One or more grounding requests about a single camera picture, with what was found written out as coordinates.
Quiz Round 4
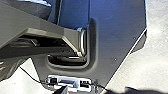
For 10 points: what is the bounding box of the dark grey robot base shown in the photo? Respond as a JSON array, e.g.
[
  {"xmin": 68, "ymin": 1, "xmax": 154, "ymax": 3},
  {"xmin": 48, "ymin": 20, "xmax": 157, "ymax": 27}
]
[{"xmin": 29, "ymin": 0, "xmax": 149, "ymax": 91}]

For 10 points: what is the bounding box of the thin dark base cable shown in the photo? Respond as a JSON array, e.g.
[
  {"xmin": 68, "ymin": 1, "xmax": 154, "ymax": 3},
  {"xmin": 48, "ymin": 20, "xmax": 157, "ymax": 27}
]
[{"xmin": 18, "ymin": 65, "xmax": 49, "ymax": 86}]

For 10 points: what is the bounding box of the grey robot torso link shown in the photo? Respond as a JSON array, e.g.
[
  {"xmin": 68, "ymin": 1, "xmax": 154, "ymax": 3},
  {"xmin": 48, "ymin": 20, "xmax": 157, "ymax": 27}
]
[{"xmin": 0, "ymin": 0, "xmax": 88, "ymax": 59}]

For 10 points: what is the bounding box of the small white cable box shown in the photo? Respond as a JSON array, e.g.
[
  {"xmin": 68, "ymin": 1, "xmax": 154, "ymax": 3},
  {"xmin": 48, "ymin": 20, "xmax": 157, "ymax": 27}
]
[{"xmin": 46, "ymin": 74, "xmax": 93, "ymax": 91}]

